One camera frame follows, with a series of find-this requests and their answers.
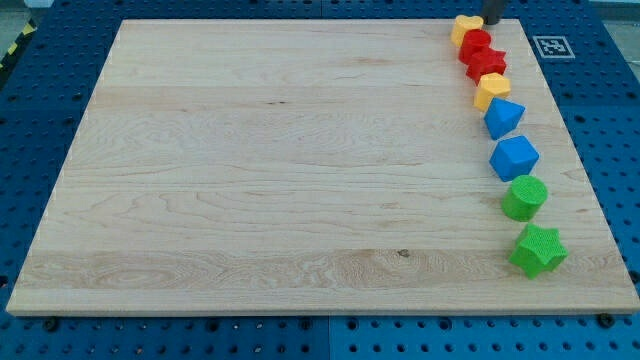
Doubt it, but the black bolt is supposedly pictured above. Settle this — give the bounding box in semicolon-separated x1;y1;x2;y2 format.
42;317;59;333
596;313;616;329

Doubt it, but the green star block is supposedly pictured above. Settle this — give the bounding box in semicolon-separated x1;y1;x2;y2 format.
509;223;569;279

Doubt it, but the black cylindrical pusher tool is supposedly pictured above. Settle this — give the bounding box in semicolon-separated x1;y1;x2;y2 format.
480;0;508;25

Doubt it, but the red cylinder block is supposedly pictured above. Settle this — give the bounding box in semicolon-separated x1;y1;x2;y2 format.
458;29;492;65

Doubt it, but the yellow heart block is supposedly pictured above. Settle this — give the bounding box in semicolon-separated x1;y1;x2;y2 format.
450;14;484;47

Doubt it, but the large wooden board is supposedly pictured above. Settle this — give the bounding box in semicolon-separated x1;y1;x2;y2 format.
7;19;639;317

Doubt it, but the blue cube block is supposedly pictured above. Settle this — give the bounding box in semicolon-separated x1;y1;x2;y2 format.
489;135;540;182

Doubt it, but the red star block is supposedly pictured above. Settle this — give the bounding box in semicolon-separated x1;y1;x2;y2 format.
466;47;507;84

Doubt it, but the black bolt right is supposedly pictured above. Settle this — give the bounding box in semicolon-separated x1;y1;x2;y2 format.
596;313;616;329

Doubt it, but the blue triangle block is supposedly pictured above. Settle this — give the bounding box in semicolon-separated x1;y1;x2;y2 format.
484;97;526;140

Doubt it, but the yellow hexagon block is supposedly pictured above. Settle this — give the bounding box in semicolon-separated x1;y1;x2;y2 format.
473;72;511;112

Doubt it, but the white fiducial marker tag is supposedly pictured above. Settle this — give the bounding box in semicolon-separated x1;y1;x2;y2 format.
533;35;575;59

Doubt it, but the green cylinder block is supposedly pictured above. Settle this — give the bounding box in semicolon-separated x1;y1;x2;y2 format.
501;175;548;222

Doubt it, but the black bolt left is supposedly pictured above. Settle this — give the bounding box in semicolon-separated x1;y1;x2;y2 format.
42;317;59;333

